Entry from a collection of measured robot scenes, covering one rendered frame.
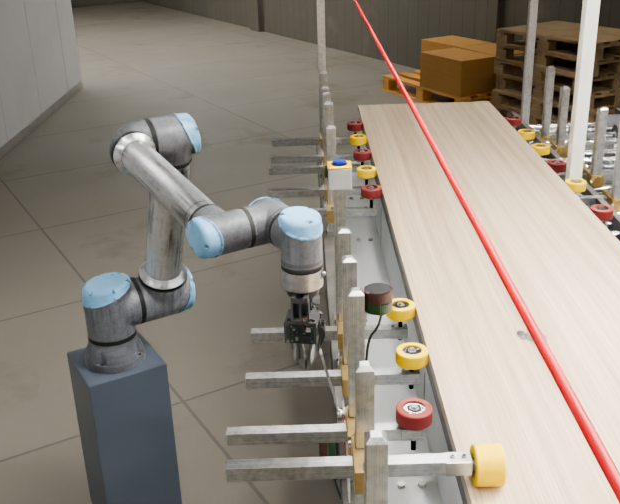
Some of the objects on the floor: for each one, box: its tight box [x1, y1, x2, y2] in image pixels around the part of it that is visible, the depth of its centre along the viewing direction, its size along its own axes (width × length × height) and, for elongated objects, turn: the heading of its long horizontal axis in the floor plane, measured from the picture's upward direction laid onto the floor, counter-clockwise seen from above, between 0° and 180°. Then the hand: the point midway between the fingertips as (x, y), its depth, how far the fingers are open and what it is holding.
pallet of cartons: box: [383, 35, 523, 103], centre depth 851 cm, size 139×95×50 cm
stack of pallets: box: [491, 20, 620, 125], centre depth 732 cm, size 116×82×82 cm
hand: (306, 361), depth 190 cm, fingers closed
